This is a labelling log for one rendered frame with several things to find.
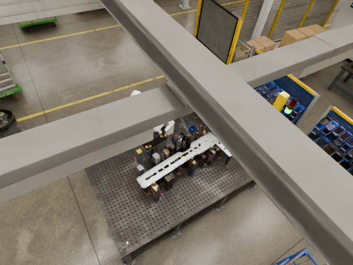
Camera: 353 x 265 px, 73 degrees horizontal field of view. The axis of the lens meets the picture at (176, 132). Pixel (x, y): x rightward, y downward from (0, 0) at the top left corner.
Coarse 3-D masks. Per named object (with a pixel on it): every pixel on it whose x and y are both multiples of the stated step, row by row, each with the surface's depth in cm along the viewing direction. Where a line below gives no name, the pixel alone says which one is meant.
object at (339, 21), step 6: (348, 0) 666; (342, 6) 683; (348, 6) 672; (342, 12) 689; (348, 12) 676; (336, 18) 708; (342, 18) 694; (348, 18) 682; (336, 24) 714; (342, 24) 700; (348, 24) 687; (348, 60) 724
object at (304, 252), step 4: (296, 252) 294; (300, 252) 275; (304, 252) 275; (308, 252) 275; (292, 256) 298; (296, 256) 272; (300, 256) 272; (308, 256) 275; (312, 256) 273; (284, 260) 305; (288, 260) 304; (292, 260) 268; (312, 260) 272; (272, 264) 349; (276, 264) 333; (280, 264) 300; (284, 264) 319; (288, 264) 265; (296, 264) 301; (316, 264) 268
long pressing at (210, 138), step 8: (208, 136) 365; (192, 144) 353; (208, 144) 355; (184, 152) 342; (192, 152) 343; (200, 152) 344; (168, 160) 331; (184, 160) 334; (152, 168) 321; (160, 168) 322; (168, 168) 323; (144, 176) 313; (152, 176) 314; (160, 176) 315; (144, 184) 306
